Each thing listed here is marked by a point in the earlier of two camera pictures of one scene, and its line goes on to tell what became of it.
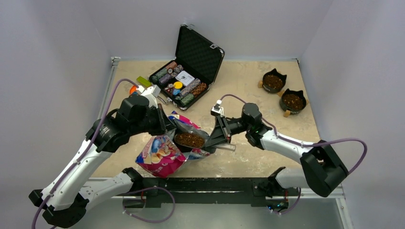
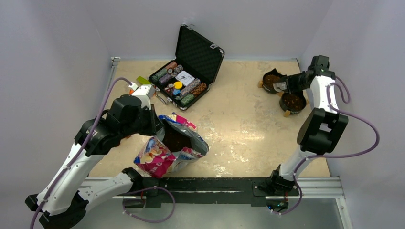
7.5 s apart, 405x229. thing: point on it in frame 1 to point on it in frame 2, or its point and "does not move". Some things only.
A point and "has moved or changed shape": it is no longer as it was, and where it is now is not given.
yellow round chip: [177, 85] does not move
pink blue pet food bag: [161, 155] has moved or changed shape
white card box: [185, 78] does not move
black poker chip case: [183, 81] does not move
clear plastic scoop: [228, 146] to [280, 86]
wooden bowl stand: [286, 113] does not move
